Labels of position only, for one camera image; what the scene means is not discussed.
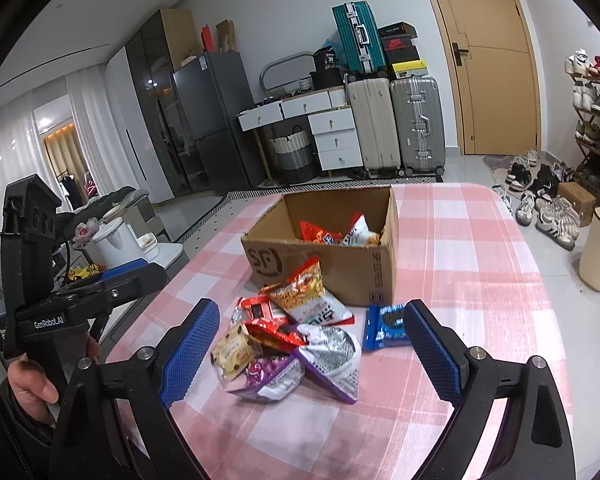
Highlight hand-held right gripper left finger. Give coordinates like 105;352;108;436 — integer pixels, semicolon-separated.
50;298;221;480

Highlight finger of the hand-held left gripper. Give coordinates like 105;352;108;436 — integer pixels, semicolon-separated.
98;258;149;282
55;265;169;321

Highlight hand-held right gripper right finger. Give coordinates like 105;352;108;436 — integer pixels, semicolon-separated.
404;299;578;480

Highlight beige cookie packet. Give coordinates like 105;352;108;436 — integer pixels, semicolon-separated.
211;322;263;380

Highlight blue cookie packet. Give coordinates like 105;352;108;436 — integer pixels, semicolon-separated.
362;304;411;352

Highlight red dark-centred snack packet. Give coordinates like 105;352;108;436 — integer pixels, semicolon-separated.
231;296;291;331

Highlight purple snack packet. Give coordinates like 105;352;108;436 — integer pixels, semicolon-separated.
222;354;306;401

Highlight silver purple-edged snack packet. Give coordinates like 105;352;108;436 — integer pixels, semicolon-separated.
294;324;363;405

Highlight large orange white snack packet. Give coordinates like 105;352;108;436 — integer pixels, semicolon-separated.
262;256;356;326

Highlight brown cardboard box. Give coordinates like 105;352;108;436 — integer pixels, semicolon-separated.
240;185;400;307

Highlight person's left forearm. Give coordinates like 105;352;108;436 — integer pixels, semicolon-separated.
0;387;58;480

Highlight person's left hand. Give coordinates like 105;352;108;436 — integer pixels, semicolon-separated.
7;335;102;407

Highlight small white bowl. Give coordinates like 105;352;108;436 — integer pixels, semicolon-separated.
139;233;161;261

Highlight white side table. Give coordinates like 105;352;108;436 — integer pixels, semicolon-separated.
55;242;191;341

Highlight dark green cloth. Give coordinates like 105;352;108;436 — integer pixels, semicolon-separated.
62;186;153;241

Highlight pink checked tablecloth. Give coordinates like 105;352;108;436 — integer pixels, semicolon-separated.
105;182;571;480

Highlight white curtain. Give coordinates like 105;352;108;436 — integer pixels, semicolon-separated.
0;72;146;241

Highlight dark glass cabinet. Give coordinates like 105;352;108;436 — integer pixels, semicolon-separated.
125;8;202;198

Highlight dark grey refrigerator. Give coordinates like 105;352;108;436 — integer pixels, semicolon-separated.
172;51;266;196

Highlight pile of loose shoes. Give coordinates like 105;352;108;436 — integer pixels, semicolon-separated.
490;149;583;252

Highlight grey white laundry basket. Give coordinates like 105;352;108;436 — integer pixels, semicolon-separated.
269;130;317;185

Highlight grey door mat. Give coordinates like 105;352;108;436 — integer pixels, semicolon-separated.
482;154;518;176

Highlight small cardboard box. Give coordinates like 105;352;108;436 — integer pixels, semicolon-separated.
557;182;597;227

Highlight silver suitcase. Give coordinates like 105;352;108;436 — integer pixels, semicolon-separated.
390;76;447;178

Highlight beige suitcase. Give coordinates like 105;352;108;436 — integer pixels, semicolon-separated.
346;77;402;177

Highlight white desk with drawers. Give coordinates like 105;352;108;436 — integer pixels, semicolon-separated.
236;87;362;183

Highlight brown paper bag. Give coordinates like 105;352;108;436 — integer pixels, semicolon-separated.
215;19;237;53

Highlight black storage box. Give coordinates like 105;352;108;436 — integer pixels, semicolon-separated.
310;67;346;91

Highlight wooden door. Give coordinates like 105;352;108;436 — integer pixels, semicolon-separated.
415;0;541;157

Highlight yellow black shoe box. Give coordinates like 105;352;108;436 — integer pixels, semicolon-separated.
387;58;428;80

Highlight black printed bag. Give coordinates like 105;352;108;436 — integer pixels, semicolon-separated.
312;47;342;73

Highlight shoe rack full of shoes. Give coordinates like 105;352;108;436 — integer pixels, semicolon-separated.
564;49;600;197

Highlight black shoe box red logo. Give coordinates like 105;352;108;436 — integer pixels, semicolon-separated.
380;36;421;63

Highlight teal suitcase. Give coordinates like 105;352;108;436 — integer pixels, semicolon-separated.
331;1;382;77

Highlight black red-striped shoe box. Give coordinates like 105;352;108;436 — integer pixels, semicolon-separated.
378;21;415;38

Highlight grey curved metal frame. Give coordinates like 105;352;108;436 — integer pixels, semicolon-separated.
259;51;316;98

